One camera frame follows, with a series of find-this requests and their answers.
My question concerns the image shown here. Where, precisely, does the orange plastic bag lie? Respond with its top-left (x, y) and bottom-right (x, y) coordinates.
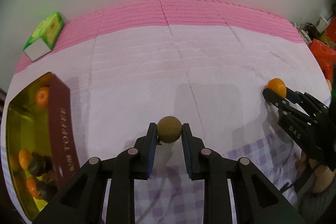
top-left (309, 39), bottom-right (335, 81)

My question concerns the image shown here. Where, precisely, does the green-brown longan with stem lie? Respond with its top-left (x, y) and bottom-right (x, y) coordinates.
top-left (157, 116), bottom-right (182, 144)

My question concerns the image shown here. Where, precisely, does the person's right hand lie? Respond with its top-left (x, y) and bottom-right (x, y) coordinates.
top-left (295, 151), bottom-right (335, 193)

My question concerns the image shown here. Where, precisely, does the small yellow orange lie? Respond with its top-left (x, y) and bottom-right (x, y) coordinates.
top-left (266, 78), bottom-right (286, 98)

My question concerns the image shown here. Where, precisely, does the dark orange mandarin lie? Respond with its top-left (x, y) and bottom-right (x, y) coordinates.
top-left (26, 176), bottom-right (42, 200)

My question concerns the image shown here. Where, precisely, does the green tissue pack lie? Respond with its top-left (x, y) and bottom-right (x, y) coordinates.
top-left (23, 12), bottom-right (64, 62)

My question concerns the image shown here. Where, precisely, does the large yellow orange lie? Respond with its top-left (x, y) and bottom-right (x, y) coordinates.
top-left (18, 148), bottom-right (33, 170)

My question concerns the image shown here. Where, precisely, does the cracked dark passion fruit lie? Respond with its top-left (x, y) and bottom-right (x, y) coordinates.
top-left (28, 152), bottom-right (53, 177)

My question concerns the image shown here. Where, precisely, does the dark brown passion fruit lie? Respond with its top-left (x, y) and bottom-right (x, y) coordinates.
top-left (36, 180), bottom-right (58, 202)

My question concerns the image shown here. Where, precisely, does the gold and maroon toffee tin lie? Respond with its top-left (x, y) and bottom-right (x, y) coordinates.
top-left (5, 72), bottom-right (80, 221)

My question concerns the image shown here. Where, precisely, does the pink purple checked tablecloth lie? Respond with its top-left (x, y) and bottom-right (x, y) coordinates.
top-left (0, 0), bottom-right (332, 224)

